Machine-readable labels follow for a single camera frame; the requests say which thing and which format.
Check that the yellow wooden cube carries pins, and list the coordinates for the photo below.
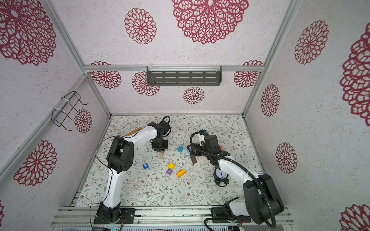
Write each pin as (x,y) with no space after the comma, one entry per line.
(171,166)

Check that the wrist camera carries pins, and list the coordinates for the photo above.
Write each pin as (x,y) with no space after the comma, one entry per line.
(201,137)
(165,123)

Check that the grey wall shelf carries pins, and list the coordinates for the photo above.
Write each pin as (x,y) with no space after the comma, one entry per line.
(183,77)

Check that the black alarm clock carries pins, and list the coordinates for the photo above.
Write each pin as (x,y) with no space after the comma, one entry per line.
(220,178)

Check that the orange wooden cylinder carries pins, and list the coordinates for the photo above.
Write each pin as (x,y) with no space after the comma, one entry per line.
(181,173)

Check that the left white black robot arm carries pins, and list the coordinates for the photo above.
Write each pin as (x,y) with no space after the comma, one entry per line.
(120,159)

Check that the white wooden-lid tissue box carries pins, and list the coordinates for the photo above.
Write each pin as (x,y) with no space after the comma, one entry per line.
(134,132)

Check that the black wire wall rack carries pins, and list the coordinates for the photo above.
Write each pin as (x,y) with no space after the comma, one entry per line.
(61,113)

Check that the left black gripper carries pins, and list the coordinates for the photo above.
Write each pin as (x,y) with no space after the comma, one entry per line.
(154,146)

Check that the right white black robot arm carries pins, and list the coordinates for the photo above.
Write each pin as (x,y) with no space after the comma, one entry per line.
(261,201)

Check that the dark brown plank block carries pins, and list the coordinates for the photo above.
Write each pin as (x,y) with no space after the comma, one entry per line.
(193,159)

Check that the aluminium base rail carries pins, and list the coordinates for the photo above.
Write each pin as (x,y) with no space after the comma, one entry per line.
(139,216)

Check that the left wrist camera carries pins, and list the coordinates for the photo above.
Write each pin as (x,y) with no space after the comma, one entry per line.
(165,123)

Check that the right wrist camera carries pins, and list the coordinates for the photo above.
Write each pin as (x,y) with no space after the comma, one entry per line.
(201,137)

